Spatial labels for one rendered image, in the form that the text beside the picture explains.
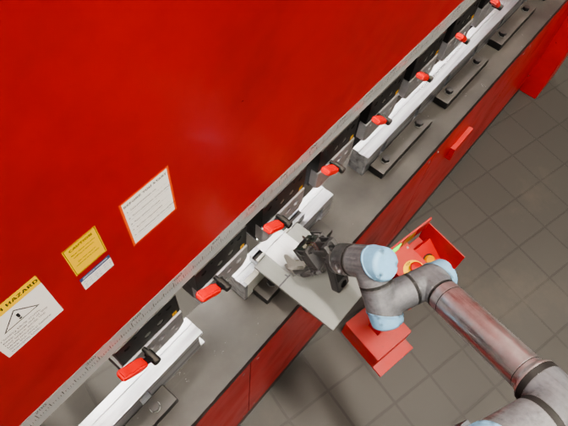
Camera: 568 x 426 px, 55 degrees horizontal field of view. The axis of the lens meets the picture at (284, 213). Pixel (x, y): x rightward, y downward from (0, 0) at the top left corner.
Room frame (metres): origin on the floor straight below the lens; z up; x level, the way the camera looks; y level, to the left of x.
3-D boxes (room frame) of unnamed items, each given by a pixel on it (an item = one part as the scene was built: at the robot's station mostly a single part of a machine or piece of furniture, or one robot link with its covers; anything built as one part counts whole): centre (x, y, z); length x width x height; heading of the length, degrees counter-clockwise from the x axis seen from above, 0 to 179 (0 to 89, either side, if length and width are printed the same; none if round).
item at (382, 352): (0.77, -0.48, 0.06); 0.25 x 0.20 x 0.12; 46
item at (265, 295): (0.68, -0.05, 0.89); 0.30 x 0.05 x 0.03; 147
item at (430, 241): (0.79, -0.46, 0.75); 0.20 x 0.16 x 0.18; 136
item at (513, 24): (1.82, -0.80, 0.89); 0.30 x 0.05 x 0.03; 147
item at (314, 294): (0.59, -0.10, 1.00); 0.26 x 0.18 x 0.01; 57
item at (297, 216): (0.70, 0.01, 0.99); 0.20 x 0.03 x 0.03; 147
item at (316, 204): (0.72, -0.01, 0.92); 0.39 x 0.06 x 0.10; 147
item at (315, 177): (0.82, -0.07, 1.26); 0.15 x 0.09 x 0.17; 147
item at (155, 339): (0.32, 0.26, 1.26); 0.15 x 0.09 x 0.17; 147
